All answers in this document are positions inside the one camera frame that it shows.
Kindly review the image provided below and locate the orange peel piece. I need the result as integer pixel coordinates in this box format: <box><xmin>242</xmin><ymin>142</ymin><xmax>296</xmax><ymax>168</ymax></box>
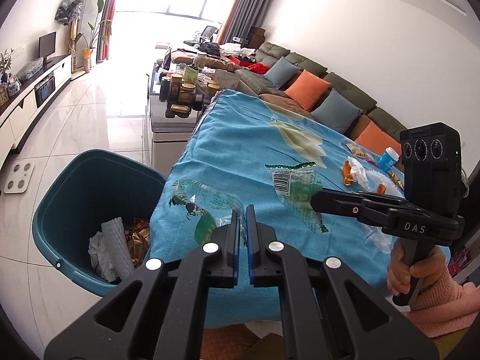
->
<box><xmin>342</xmin><ymin>160</ymin><xmax>356</xmax><ymax>186</ymax></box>
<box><xmin>376</xmin><ymin>184</ymin><xmax>386</xmax><ymax>195</ymax></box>

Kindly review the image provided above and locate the clear green plastic wrapper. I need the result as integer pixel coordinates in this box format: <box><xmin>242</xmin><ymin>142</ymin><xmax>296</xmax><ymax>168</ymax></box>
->
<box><xmin>265</xmin><ymin>162</ymin><xmax>329</xmax><ymax>233</ymax></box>

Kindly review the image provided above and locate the white foam fruit net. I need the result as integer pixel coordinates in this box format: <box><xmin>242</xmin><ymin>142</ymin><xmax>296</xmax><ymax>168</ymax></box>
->
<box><xmin>101</xmin><ymin>217</ymin><xmax>134</xmax><ymax>280</ymax></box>

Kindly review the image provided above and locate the gold foil wrapper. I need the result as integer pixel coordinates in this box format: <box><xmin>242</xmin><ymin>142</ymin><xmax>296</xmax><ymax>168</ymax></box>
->
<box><xmin>124</xmin><ymin>218</ymin><xmax>150</xmax><ymax>268</ymax></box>

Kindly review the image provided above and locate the white tissue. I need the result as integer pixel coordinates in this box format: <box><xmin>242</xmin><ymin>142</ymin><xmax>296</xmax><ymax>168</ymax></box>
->
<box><xmin>88</xmin><ymin>232</ymin><xmax>117</xmax><ymax>283</ymax></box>

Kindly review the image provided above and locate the pink sweater right forearm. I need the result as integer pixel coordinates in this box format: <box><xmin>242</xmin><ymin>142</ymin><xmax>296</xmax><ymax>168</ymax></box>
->
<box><xmin>403</xmin><ymin>267</ymin><xmax>480</xmax><ymax>338</ymax></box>

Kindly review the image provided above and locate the teal plastic trash bin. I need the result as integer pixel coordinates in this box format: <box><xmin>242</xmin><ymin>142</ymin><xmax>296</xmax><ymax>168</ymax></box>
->
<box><xmin>32</xmin><ymin>150</ymin><xmax>165</xmax><ymax>297</ymax></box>

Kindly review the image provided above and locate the person right hand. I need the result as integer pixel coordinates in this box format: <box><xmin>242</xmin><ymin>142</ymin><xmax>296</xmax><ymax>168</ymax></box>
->
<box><xmin>386</xmin><ymin>239</ymin><xmax>446</xmax><ymax>296</ymax></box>

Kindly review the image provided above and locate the gold snack packet sealed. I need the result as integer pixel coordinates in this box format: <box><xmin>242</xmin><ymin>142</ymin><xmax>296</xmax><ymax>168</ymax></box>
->
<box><xmin>387</xmin><ymin>170</ymin><xmax>404</xmax><ymax>190</ymax></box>

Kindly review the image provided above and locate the clear biscuit packet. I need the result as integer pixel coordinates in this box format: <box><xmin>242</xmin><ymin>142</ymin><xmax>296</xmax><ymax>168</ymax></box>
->
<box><xmin>346</xmin><ymin>143</ymin><xmax>373</xmax><ymax>161</ymax></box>

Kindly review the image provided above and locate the blue lidded cup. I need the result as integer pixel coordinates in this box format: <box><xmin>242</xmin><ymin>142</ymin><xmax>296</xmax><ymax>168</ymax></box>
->
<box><xmin>377</xmin><ymin>147</ymin><xmax>400</xmax><ymax>172</ymax></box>

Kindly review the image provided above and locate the orange cushion near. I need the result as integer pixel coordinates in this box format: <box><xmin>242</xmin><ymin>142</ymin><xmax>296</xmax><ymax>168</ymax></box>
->
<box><xmin>355</xmin><ymin>121</ymin><xmax>402</xmax><ymax>155</ymax></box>

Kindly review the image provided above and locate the orange cushion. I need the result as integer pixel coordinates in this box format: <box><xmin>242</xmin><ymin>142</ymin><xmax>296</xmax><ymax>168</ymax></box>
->
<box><xmin>285</xmin><ymin>70</ymin><xmax>330</xmax><ymax>111</ymax></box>
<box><xmin>355</xmin><ymin>121</ymin><xmax>402</xmax><ymax>155</ymax></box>

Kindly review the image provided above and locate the blue-grey cushion near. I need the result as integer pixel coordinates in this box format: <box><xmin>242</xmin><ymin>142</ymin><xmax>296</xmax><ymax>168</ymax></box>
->
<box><xmin>311</xmin><ymin>90</ymin><xmax>362</xmax><ymax>134</ymax></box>

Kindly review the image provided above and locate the blue-grey cushion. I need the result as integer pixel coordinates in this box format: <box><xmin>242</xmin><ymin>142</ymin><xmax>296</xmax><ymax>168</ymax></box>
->
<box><xmin>311</xmin><ymin>90</ymin><xmax>362</xmax><ymax>134</ymax></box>
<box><xmin>264</xmin><ymin>57</ymin><xmax>299</xmax><ymax>89</ymax></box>

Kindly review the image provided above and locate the orange cushion far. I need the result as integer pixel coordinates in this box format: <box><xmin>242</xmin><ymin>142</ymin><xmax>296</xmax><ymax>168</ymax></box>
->
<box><xmin>285</xmin><ymin>70</ymin><xmax>330</xmax><ymax>111</ymax></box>

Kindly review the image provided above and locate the dark green sectional sofa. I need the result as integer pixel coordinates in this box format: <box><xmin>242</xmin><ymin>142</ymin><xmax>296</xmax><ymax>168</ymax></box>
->
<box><xmin>235</xmin><ymin>41</ymin><xmax>406</xmax><ymax>141</ymax></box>

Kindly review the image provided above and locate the blue floral tablecloth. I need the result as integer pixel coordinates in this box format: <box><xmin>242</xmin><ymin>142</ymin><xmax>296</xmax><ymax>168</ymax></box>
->
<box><xmin>149</xmin><ymin>88</ymin><xmax>451</xmax><ymax>329</ymax></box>

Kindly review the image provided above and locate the blue-grey cushion far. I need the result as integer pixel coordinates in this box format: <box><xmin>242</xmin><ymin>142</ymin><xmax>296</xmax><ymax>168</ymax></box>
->
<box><xmin>264</xmin><ymin>57</ymin><xmax>299</xmax><ymax>89</ymax></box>

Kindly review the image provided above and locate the white bathroom scale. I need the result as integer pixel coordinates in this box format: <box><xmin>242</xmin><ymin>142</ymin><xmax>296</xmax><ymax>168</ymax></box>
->
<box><xmin>4</xmin><ymin>161</ymin><xmax>35</xmax><ymax>194</ymax></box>

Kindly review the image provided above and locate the cluttered coffee table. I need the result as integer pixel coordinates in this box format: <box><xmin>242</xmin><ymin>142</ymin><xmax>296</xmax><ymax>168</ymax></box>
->
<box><xmin>143</xmin><ymin>57</ymin><xmax>215</xmax><ymax>176</ymax></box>

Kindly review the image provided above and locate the right striped curtain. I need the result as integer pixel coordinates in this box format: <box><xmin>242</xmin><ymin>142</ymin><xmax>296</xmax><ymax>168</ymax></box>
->
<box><xmin>217</xmin><ymin>0</ymin><xmax>271</xmax><ymax>44</ymax></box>

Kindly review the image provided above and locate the striped curtain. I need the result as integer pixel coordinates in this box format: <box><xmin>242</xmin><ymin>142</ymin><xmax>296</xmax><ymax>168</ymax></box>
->
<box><xmin>97</xmin><ymin>0</ymin><xmax>116</xmax><ymax>63</ymax></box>
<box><xmin>217</xmin><ymin>0</ymin><xmax>271</xmax><ymax>44</ymax></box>

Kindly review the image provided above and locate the white black tv cabinet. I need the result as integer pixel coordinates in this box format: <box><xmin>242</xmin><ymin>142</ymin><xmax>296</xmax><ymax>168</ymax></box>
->
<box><xmin>1</xmin><ymin>55</ymin><xmax>72</xmax><ymax>164</ymax></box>

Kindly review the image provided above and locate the tall green potted plant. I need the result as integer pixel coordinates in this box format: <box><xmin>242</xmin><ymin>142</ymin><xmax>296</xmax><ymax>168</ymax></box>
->
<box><xmin>81</xmin><ymin>0</ymin><xmax>105</xmax><ymax>73</ymax></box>

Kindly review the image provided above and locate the left striped curtain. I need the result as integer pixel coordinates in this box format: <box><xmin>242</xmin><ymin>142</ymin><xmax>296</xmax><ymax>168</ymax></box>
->
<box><xmin>97</xmin><ymin>0</ymin><xmax>116</xmax><ymax>63</ymax></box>

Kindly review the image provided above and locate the small black monitor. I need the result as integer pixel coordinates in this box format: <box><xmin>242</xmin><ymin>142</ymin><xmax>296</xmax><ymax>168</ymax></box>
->
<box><xmin>38</xmin><ymin>32</ymin><xmax>56</xmax><ymax>64</ymax></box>

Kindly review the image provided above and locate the clothes covered floor fan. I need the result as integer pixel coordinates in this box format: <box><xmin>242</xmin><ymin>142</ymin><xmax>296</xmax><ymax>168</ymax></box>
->
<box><xmin>55</xmin><ymin>0</ymin><xmax>83</xmax><ymax>55</ymax></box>

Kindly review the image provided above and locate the white standing air conditioner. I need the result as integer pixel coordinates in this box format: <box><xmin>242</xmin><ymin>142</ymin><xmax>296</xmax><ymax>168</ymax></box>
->
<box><xmin>76</xmin><ymin>0</ymin><xmax>102</xmax><ymax>68</ymax></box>

